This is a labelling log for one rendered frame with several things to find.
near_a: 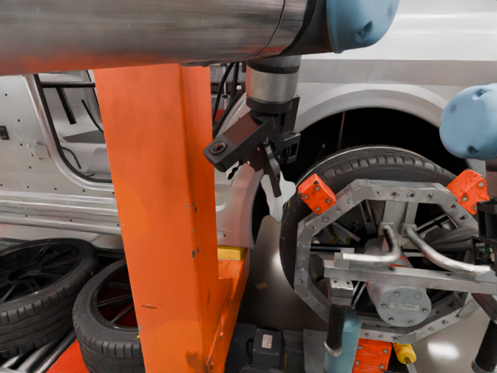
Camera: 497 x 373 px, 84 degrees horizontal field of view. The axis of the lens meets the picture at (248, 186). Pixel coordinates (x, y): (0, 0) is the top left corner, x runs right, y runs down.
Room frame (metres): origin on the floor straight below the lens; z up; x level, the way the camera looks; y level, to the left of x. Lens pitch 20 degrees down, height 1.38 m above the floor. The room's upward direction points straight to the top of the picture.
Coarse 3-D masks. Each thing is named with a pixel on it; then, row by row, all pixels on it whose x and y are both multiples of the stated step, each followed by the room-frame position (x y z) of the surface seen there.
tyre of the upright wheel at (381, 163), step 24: (384, 144) 0.98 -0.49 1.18; (312, 168) 1.00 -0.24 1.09; (336, 168) 0.83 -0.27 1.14; (360, 168) 0.80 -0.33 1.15; (384, 168) 0.78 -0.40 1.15; (408, 168) 0.77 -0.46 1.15; (432, 168) 0.77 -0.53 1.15; (336, 192) 0.81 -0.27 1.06; (288, 216) 0.84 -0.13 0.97; (288, 240) 0.83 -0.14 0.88; (288, 264) 0.83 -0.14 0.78
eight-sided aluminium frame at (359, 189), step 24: (360, 192) 0.71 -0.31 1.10; (384, 192) 0.71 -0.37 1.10; (408, 192) 0.69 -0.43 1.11; (432, 192) 0.69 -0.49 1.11; (312, 216) 0.78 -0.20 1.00; (336, 216) 0.72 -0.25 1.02; (456, 216) 0.67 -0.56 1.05; (312, 288) 0.77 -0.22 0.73; (432, 312) 0.71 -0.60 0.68; (456, 312) 0.66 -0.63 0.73; (360, 336) 0.70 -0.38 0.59; (384, 336) 0.69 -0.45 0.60; (408, 336) 0.68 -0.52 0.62
